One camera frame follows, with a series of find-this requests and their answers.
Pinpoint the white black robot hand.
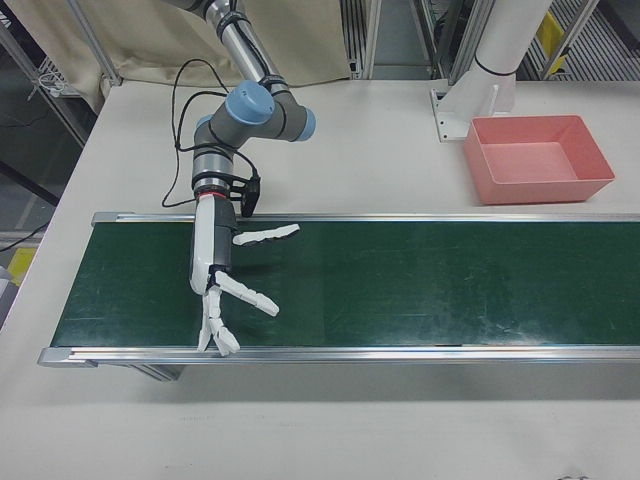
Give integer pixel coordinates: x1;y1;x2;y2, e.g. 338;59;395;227
188;192;301;357

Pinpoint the pink plastic box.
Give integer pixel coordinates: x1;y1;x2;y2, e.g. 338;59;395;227
462;114;616;206

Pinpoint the yellow bin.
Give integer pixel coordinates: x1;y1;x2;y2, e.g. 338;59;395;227
8;248;37;286

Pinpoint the green conveyor belt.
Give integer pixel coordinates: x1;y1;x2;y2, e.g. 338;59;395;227
38;212;640;384

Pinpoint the beige curtain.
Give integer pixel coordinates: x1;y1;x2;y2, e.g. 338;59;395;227
0;0;351;109

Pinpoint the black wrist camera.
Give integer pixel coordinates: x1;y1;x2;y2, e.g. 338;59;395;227
230;172;262;219

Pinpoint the black cable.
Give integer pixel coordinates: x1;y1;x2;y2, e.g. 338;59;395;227
160;58;261;209

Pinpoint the aluminium frame post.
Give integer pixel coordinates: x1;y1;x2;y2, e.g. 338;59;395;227
342;0;377;80

